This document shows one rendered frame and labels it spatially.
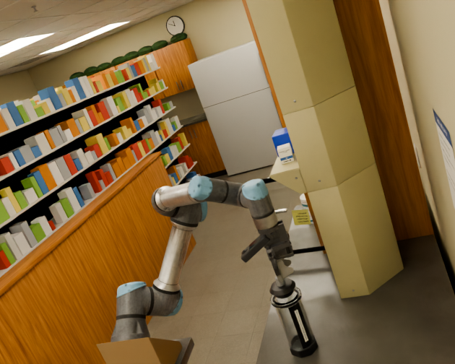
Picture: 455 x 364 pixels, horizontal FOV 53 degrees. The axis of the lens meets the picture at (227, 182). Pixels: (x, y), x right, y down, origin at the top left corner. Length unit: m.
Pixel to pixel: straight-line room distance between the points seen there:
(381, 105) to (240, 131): 5.01
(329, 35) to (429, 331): 1.03
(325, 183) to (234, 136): 5.29
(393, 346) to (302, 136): 0.75
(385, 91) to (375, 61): 0.12
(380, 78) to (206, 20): 5.65
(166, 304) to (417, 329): 0.94
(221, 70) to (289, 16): 5.20
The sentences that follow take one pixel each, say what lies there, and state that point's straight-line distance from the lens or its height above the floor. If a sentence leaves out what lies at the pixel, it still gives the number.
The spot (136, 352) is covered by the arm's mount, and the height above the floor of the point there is 1.07.
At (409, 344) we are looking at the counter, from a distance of 1.66.
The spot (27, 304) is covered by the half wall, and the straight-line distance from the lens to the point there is 3.17.
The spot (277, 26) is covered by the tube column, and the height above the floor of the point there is 1.99.
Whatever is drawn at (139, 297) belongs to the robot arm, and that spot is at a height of 1.21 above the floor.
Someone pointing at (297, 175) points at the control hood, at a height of 1.48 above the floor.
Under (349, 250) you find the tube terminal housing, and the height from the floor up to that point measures 1.15.
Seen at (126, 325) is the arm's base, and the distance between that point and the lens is 1.87.
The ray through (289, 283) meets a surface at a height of 1.21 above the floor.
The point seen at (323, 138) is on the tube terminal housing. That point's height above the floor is 1.59.
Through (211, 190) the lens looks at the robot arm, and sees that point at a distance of 1.43.
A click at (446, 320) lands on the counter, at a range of 1.73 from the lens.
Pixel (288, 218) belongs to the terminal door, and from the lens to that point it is 2.11.
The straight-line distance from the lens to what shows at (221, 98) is 6.80.
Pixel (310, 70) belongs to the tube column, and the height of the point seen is 1.83.
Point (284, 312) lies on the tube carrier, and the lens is 1.60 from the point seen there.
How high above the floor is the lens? 2.03
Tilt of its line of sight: 17 degrees down
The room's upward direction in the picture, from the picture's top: 21 degrees counter-clockwise
